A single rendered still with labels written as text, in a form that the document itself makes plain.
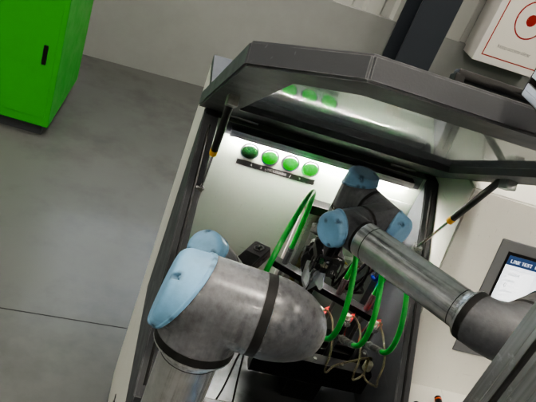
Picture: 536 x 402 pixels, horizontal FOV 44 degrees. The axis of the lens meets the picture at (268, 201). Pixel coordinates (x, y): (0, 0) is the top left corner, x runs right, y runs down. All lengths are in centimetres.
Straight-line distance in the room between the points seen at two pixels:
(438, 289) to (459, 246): 62
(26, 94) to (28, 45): 30
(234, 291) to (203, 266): 5
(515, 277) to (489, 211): 21
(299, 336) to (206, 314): 13
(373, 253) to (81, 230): 254
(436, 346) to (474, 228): 36
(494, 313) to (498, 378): 45
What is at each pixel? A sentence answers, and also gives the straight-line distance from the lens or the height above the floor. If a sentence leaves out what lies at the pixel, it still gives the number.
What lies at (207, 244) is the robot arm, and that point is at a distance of 128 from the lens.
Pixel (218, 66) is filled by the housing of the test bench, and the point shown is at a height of 150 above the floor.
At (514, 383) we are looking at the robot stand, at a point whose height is 181.
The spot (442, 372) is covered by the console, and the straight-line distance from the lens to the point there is 201.
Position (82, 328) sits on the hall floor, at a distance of 312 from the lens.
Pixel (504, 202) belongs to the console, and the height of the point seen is 154.
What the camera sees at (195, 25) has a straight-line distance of 549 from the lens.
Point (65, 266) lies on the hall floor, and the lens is 340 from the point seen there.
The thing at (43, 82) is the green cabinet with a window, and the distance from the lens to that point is 418.
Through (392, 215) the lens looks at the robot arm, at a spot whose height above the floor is 156.
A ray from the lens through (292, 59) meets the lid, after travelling 97.
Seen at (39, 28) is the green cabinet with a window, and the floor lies 69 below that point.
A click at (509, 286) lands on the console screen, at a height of 133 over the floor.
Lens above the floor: 220
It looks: 30 degrees down
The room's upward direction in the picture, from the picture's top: 22 degrees clockwise
